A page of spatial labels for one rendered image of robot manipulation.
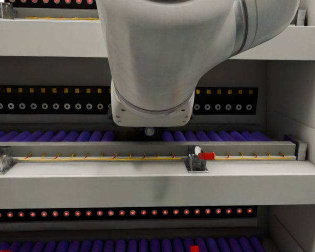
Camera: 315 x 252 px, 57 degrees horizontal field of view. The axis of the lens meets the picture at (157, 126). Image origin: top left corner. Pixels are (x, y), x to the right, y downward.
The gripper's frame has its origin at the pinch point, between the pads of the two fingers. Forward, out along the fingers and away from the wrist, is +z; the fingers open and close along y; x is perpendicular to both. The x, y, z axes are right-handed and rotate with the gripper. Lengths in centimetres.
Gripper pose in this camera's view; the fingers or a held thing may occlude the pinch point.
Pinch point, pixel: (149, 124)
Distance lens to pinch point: 45.7
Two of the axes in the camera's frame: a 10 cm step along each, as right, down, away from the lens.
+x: 0.1, 9.6, -2.8
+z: -0.6, 2.8, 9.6
